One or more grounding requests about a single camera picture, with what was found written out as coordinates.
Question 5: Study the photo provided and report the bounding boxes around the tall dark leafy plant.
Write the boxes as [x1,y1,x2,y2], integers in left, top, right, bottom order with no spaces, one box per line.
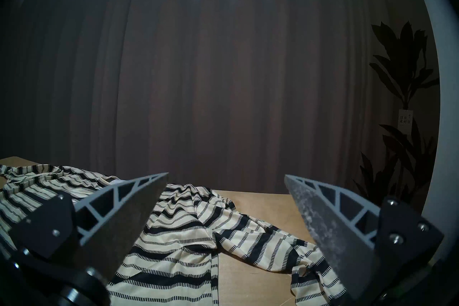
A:
[353,20,440,209]

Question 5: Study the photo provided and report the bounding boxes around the grey pleated curtain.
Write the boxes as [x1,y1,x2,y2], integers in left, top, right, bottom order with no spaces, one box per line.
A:
[0,0,423,194]

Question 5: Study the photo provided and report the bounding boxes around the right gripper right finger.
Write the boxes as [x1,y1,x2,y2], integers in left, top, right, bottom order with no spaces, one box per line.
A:
[284,174,445,301]

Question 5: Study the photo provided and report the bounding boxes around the cream black striped long-sleeve top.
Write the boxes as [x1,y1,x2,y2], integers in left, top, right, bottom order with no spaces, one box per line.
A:
[0,164,346,306]

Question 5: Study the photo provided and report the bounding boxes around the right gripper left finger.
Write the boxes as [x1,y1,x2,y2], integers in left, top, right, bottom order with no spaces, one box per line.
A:
[9,173,169,286]

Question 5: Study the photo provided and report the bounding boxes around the white curved arch pillar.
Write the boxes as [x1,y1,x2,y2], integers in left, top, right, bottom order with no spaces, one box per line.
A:
[402,0,459,223]

